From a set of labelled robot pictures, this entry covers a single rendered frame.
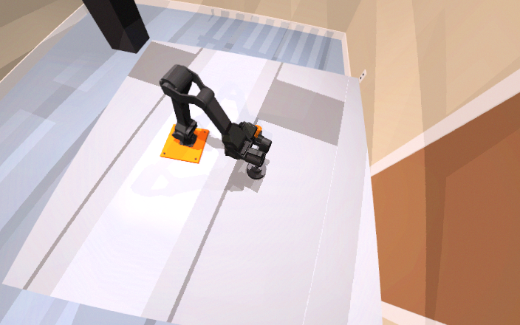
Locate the orange knob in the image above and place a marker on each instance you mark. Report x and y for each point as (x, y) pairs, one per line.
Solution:
(258, 131)

